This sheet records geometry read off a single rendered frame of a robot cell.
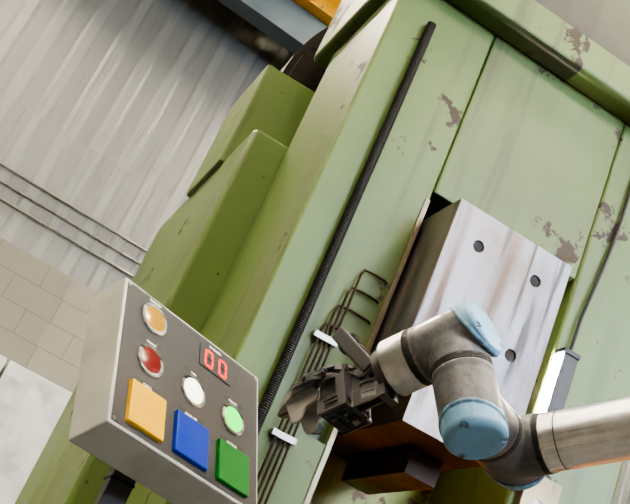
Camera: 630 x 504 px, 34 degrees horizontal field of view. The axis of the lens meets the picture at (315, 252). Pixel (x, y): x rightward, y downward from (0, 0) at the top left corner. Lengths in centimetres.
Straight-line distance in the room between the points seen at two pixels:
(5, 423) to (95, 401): 556
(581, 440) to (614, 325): 105
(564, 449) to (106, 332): 70
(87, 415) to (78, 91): 700
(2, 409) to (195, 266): 468
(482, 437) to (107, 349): 57
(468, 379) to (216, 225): 125
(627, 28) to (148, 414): 170
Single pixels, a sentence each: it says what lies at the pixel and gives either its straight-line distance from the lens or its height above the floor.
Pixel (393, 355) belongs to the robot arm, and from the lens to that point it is 150.
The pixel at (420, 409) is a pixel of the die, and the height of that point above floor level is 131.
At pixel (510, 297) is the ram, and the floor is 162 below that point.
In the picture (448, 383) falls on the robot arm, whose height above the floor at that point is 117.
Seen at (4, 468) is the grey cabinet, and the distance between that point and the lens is 707.
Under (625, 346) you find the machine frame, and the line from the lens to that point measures 251.
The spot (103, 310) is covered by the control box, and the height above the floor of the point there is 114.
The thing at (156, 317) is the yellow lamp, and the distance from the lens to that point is 166.
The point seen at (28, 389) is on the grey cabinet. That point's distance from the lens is 713.
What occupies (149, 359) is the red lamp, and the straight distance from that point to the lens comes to 160.
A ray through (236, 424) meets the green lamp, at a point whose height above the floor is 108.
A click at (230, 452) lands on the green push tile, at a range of 167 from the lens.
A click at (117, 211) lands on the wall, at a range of 822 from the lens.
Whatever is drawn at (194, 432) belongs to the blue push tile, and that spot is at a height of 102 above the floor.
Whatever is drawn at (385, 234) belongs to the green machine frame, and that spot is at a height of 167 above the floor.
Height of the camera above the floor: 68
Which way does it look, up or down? 24 degrees up
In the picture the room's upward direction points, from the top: 24 degrees clockwise
